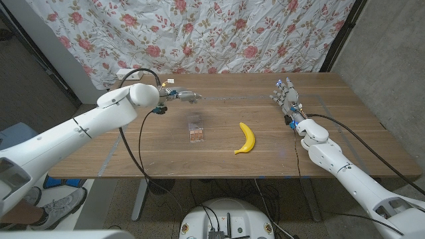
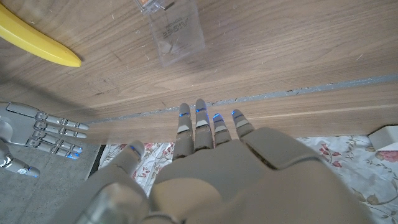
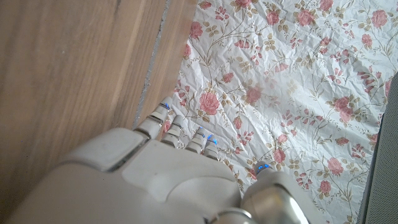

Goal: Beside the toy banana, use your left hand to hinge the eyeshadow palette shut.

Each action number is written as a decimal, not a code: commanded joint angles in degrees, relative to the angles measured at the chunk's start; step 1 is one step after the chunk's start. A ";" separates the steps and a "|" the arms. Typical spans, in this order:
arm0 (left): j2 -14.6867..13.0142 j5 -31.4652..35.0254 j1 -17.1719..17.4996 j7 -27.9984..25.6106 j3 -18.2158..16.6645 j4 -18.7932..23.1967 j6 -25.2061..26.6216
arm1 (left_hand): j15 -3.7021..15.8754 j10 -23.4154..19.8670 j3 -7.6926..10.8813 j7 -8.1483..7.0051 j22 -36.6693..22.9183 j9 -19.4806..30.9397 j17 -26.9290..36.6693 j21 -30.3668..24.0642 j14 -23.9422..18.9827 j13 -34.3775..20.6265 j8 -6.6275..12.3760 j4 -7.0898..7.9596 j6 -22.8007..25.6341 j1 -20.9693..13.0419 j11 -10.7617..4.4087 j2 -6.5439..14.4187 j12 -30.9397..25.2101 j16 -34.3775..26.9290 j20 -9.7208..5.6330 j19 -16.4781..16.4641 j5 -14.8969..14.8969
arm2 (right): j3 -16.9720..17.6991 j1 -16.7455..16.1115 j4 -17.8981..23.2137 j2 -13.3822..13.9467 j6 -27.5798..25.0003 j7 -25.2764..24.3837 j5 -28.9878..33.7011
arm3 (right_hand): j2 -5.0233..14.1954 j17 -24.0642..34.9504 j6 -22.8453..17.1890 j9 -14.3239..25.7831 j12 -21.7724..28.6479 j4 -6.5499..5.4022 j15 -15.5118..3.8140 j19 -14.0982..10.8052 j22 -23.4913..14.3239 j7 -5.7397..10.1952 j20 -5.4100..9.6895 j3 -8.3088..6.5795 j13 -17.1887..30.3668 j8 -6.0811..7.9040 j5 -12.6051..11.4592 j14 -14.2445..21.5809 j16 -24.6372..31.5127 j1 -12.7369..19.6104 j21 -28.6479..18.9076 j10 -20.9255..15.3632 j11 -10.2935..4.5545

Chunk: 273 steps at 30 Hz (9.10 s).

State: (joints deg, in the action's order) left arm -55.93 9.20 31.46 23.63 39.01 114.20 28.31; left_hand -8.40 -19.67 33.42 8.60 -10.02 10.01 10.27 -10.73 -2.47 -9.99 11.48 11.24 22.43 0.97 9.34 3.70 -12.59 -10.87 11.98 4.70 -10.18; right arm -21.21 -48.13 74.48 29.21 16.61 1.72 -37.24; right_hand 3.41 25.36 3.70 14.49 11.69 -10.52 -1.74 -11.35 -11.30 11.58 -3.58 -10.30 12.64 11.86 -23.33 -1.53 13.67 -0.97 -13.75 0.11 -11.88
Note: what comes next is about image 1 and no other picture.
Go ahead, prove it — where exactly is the clear eyeshadow palette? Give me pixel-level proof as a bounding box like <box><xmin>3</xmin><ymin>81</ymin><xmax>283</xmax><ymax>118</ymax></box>
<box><xmin>187</xmin><ymin>112</ymin><xmax>206</xmax><ymax>143</ymax></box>

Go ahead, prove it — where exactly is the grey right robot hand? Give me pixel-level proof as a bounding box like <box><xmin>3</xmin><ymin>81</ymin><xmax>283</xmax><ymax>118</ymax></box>
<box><xmin>269</xmin><ymin>77</ymin><xmax>308</xmax><ymax>125</ymax></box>

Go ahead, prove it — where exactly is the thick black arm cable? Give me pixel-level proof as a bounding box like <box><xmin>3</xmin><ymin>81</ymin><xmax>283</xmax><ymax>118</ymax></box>
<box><xmin>307</xmin><ymin>113</ymin><xmax>425</xmax><ymax>197</ymax></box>
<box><xmin>118</xmin><ymin>68</ymin><xmax>184</xmax><ymax>215</ymax></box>

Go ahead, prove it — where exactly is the grey object at edge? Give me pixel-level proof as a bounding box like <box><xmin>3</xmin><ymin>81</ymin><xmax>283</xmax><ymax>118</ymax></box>
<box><xmin>319</xmin><ymin>0</ymin><xmax>368</xmax><ymax>73</ymax></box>

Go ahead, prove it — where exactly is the white power strip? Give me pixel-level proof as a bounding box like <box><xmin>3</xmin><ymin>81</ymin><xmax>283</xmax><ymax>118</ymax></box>
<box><xmin>116</xmin><ymin>68</ymin><xmax>144</xmax><ymax>81</ymax></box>

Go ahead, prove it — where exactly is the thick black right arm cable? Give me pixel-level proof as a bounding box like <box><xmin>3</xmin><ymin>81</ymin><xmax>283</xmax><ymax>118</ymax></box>
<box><xmin>307</xmin><ymin>113</ymin><xmax>425</xmax><ymax>197</ymax></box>

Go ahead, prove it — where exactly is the yellow toy banana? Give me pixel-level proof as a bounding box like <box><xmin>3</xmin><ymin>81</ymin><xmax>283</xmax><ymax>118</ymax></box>
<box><xmin>234</xmin><ymin>121</ymin><xmax>256</xmax><ymax>155</ymax></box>

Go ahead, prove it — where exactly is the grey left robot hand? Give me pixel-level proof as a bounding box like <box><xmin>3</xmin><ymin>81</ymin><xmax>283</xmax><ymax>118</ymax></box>
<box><xmin>164</xmin><ymin>87</ymin><xmax>203</xmax><ymax>104</ymax></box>

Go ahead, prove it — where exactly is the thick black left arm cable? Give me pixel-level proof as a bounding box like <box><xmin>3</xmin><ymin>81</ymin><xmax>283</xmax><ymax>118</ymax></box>
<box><xmin>118</xmin><ymin>68</ymin><xmax>184</xmax><ymax>215</ymax></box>

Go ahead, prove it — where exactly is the floral backdrop cloth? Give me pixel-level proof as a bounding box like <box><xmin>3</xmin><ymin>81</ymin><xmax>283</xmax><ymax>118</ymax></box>
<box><xmin>26</xmin><ymin>0</ymin><xmax>356</xmax><ymax>90</ymax></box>

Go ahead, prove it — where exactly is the white robot torso base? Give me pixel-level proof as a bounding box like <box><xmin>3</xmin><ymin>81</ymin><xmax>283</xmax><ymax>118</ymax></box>
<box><xmin>179</xmin><ymin>198</ymin><xmax>276</xmax><ymax>239</ymax></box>

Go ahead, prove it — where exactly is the person's bare leg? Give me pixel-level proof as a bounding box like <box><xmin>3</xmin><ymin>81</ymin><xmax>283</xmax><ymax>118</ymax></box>
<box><xmin>0</xmin><ymin>199</ymin><xmax>44</xmax><ymax>225</ymax></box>

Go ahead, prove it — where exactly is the blue plastic bin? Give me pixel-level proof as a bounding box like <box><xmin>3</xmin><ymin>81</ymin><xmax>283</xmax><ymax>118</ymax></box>
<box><xmin>0</xmin><ymin>121</ymin><xmax>39</xmax><ymax>150</ymax></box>

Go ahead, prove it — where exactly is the black round fan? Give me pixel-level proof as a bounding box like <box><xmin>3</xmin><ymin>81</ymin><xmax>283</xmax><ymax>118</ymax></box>
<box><xmin>148</xmin><ymin>179</ymin><xmax>176</xmax><ymax>195</ymax></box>

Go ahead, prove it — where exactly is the grey sneaker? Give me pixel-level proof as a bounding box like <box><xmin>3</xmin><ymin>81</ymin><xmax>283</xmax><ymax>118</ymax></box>
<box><xmin>29</xmin><ymin>187</ymin><xmax>88</xmax><ymax>230</ymax></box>

